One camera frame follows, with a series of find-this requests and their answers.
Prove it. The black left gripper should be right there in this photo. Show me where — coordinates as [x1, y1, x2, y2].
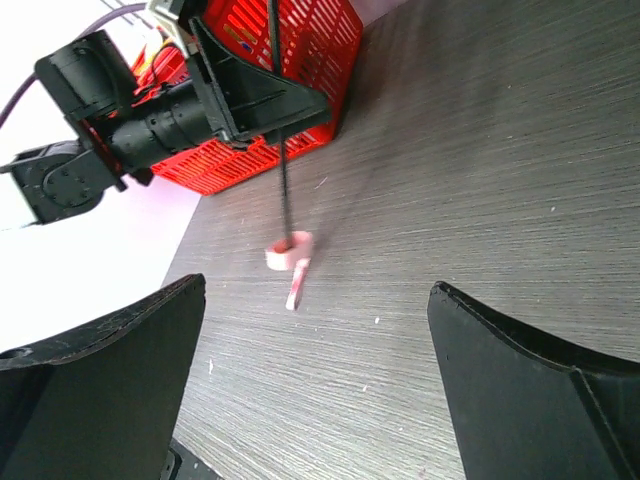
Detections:
[185, 17, 332, 145]

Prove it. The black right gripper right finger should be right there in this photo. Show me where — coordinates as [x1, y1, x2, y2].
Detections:
[427, 282, 639, 479]

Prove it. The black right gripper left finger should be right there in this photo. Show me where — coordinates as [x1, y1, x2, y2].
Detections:
[1, 274, 206, 479]

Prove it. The pink folding umbrella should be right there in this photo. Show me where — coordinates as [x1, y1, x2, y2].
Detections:
[265, 1, 313, 311]

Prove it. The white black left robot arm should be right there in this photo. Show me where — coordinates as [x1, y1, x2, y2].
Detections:
[1, 16, 331, 225]

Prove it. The red plastic shopping basket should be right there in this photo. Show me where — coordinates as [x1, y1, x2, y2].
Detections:
[132, 0, 363, 195]

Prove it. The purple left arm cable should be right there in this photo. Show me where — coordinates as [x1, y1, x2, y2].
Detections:
[0, 1, 161, 132]

